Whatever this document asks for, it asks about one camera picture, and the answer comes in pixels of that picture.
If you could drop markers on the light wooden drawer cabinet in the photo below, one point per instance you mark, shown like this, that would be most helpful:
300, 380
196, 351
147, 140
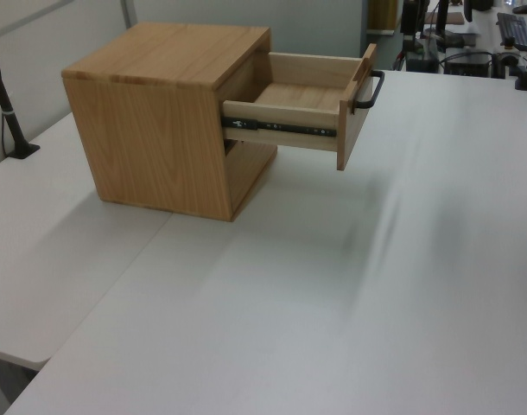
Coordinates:
151, 142

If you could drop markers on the yellow wooden board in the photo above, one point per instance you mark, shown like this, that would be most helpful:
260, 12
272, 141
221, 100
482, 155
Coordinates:
381, 15

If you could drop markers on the black box device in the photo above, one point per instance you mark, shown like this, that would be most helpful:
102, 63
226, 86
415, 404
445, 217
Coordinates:
468, 65

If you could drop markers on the black stand pole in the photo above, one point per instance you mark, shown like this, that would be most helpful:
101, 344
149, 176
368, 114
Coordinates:
10, 121

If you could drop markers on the black computer keyboard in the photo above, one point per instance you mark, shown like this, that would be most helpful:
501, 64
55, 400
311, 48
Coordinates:
515, 28

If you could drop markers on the black computer mouse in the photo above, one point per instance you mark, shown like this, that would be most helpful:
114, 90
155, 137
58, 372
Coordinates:
522, 8

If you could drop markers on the black metal drawer slide rail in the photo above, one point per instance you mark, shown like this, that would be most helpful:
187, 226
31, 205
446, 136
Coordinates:
281, 127

